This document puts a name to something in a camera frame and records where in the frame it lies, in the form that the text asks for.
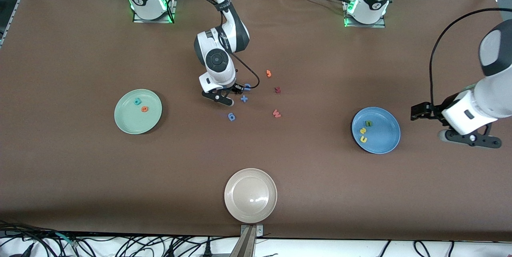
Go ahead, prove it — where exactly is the blue round plate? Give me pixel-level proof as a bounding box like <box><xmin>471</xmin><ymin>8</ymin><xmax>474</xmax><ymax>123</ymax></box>
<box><xmin>352</xmin><ymin>107</ymin><xmax>401</xmax><ymax>155</ymax></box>

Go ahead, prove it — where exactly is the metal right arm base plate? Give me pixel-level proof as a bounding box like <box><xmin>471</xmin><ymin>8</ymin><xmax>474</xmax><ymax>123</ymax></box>
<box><xmin>132</xmin><ymin>0</ymin><xmax>177</xmax><ymax>23</ymax></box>

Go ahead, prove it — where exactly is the black left camera mount bracket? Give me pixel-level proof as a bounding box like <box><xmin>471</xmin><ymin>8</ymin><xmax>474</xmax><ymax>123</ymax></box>
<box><xmin>445</xmin><ymin>123</ymin><xmax>502</xmax><ymax>149</ymax></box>

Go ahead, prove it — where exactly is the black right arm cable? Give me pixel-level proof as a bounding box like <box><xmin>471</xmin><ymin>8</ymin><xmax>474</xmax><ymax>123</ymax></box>
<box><xmin>142</xmin><ymin>0</ymin><xmax>260</xmax><ymax>90</ymax></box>

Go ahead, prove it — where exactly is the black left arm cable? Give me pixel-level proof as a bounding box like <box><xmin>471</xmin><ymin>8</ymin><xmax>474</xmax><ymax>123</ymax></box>
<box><xmin>429</xmin><ymin>7</ymin><xmax>512</xmax><ymax>107</ymax></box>

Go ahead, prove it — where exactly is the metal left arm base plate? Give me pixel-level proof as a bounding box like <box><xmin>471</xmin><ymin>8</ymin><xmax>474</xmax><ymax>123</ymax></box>
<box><xmin>344</xmin><ymin>16</ymin><xmax>386</xmax><ymax>28</ymax></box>

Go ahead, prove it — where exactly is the mint green round plate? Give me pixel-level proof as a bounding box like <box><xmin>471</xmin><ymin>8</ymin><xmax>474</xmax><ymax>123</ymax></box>
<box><xmin>114</xmin><ymin>89</ymin><xmax>163</xmax><ymax>135</ymax></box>

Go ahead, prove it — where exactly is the aluminium profile beam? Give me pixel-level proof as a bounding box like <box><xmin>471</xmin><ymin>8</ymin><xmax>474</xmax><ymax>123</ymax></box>
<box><xmin>229</xmin><ymin>226</ymin><xmax>257</xmax><ymax>257</ymax></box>

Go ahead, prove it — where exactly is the black cable connector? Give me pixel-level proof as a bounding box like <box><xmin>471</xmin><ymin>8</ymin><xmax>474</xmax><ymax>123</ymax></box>
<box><xmin>16</xmin><ymin>243</ymin><xmax>35</xmax><ymax>257</ymax></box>

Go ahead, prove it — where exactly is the black right camera mount bracket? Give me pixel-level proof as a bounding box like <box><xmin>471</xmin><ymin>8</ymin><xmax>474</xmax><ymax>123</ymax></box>
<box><xmin>201</xmin><ymin>90</ymin><xmax>234</xmax><ymax>106</ymax></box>

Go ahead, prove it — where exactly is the teal cable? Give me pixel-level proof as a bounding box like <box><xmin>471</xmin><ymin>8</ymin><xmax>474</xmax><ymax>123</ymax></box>
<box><xmin>55</xmin><ymin>232</ymin><xmax>79</xmax><ymax>248</ymax></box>

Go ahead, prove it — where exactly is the metal bracket plate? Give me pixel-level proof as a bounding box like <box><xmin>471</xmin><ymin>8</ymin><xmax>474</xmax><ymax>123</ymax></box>
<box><xmin>240</xmin><ymin>224</ymin><xmax>264</xmax><ymax>237</ymax></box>

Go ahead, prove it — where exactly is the brown table cover mat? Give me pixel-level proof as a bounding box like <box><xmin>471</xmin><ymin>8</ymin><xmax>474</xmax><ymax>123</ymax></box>
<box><xmin>0</xmin><ymin>0</ymin><xmax>512</xmax><ymax>243</ymax></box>

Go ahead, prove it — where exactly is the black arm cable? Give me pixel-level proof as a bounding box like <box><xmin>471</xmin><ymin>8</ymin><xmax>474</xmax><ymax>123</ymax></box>
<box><xmin>429</xmin><ymin>7</ymin><xmax>512</xmax><ymax>107</ymax></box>
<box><xmin>142</xmin><ymin>0</ymin><xmax>260</xmax><ymax>90</ymax></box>

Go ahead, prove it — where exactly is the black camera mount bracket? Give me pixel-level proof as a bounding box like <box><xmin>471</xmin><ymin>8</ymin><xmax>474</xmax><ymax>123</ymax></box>
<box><xmin>201</xmin><ymin>90</ymin><xmax>234</xmax><ymax>106</ymax></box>
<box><xmin>445</xmin><ymin>123</ymin><xmax>502</xmax><ymax>149</ymax></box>

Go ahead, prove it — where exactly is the white round plate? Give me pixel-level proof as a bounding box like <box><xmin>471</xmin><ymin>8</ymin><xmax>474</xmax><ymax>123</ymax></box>
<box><xmin>224</xmin><ymin>168</ymin><xmax>278</xmax><ymax>224</ymax></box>

